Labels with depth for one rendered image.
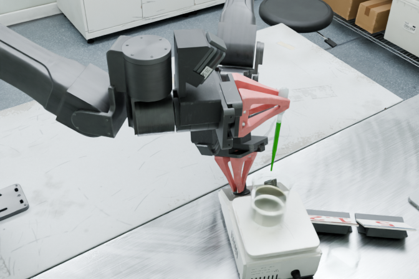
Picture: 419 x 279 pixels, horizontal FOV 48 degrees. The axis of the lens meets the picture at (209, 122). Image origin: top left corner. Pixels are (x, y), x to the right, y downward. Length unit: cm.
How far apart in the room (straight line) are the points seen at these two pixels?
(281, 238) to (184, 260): 18
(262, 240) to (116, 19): 259
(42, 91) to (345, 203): 61
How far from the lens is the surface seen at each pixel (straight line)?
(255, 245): 76
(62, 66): 62
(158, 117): 58
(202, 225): 89
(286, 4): 228
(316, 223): 88
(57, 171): 102
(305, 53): 139
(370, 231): 91
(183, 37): 55
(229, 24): 81
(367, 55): 328
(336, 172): 102
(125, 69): 55
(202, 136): 75
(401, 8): 310
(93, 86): 61
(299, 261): 79
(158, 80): 54
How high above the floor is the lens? 160
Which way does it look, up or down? 39 degrees down
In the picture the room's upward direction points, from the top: 2 degrees clockwise
